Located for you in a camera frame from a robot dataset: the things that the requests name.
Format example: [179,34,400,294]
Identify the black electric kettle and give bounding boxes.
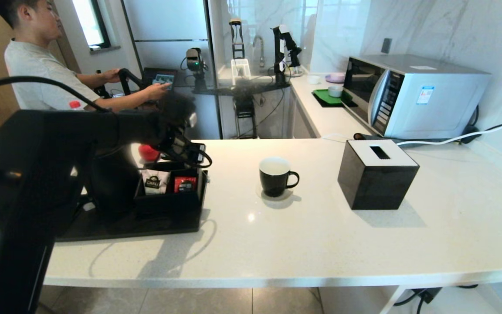
[83,146,142,215]

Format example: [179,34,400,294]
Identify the white tea bag packet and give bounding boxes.
[142,169,171,195]

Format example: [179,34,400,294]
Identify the red coffee sachet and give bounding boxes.
[174,177,197,194]

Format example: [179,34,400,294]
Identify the red tomato shaped ornament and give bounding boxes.
[139,144,161,163]

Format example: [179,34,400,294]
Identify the black compartment sachet box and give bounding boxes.
[135,160,208,215]

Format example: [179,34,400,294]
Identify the black laptop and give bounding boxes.
[142,68,178,88]

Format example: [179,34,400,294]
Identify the black serving tray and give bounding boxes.
[55,170,210,242]

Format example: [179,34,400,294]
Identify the round clear coaster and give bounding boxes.
[256,183,294,202]

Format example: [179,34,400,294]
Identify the black mug white inside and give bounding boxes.
[259,157,300,198]

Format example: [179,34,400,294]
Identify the white base cabinet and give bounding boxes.
[292,87,321,139]

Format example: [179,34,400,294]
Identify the chrome kitchen faucet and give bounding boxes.
[252,35,265,68]

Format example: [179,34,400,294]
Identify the green tray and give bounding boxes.
[312,89,356,109]

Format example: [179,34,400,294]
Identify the black framed window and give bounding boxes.
[71,0,112,52]

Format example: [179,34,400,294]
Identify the man in grey t-shirt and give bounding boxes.
[0,0,173,112]

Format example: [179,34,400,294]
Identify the black tissue box white top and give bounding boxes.
[338,140,420,211]

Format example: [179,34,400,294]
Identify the silver microwave oven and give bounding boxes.
[341,54,492,141]

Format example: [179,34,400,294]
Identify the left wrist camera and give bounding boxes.
[162,94,198,130]

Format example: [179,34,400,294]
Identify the white wire rack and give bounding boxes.
[231,59,251,86]

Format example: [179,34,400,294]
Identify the black clamp frame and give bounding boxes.
[229,18,246,60]

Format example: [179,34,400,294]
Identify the white power cable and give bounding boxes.
[396,94,502,147]

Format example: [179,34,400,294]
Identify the black plug and cables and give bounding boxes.
[393,284,480,314]

